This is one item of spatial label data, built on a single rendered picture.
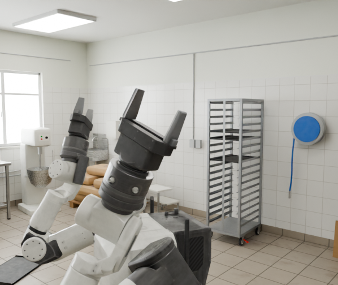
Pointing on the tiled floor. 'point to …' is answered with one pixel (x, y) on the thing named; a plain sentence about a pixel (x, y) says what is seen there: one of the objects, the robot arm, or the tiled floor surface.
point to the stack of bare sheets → (9, 271)
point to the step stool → (163, 197)
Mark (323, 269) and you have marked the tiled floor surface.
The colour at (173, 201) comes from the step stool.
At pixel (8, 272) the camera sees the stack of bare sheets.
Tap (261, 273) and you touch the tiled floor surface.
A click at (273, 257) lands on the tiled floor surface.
